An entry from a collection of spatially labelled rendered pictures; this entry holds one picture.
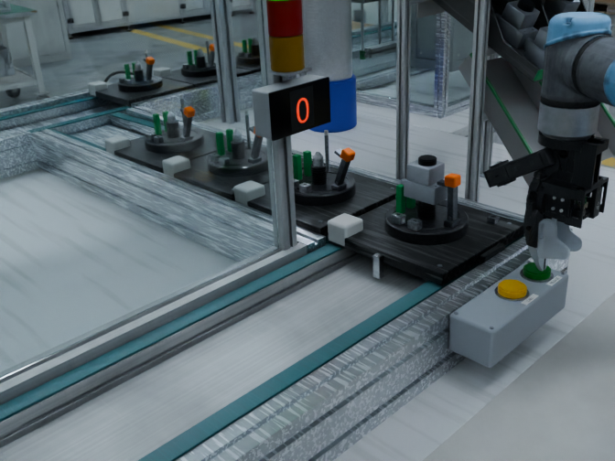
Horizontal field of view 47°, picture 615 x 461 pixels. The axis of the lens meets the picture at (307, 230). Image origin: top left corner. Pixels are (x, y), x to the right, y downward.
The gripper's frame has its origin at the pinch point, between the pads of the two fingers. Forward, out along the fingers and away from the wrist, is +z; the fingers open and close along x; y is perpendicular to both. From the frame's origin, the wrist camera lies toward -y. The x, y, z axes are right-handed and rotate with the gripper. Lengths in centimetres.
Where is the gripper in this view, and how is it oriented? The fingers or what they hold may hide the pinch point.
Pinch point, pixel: (538, 260)
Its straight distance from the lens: 109.3
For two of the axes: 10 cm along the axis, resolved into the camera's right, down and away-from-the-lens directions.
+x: 7.1, -3.3, 6.2
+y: 7.0, 2.7, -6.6
